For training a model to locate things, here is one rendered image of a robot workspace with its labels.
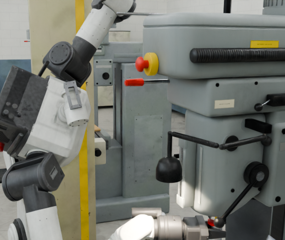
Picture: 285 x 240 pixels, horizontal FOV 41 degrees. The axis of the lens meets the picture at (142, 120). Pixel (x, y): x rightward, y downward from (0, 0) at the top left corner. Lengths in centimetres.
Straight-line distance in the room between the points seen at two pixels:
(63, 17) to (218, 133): 184
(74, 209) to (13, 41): 736
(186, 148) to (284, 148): 28
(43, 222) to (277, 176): 68
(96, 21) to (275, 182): 79
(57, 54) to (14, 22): 864
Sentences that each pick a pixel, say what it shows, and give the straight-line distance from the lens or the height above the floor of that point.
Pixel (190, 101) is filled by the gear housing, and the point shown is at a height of 166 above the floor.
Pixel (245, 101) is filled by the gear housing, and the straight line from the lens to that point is 105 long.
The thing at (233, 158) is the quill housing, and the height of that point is 150.
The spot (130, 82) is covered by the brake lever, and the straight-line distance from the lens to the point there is 111.
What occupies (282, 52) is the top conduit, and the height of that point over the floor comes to 180.
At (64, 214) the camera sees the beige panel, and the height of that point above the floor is 52.
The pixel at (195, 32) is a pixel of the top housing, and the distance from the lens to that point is 94.
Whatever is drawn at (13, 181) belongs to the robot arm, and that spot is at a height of 141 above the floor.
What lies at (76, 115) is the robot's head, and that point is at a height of 160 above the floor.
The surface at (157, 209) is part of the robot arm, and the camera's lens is 126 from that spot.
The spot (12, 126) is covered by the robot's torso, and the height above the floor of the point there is 156.
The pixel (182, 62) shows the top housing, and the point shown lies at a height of 177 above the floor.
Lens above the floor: 184
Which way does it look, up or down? 13 degrees down
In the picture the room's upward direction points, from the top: 1 degrees clockwise
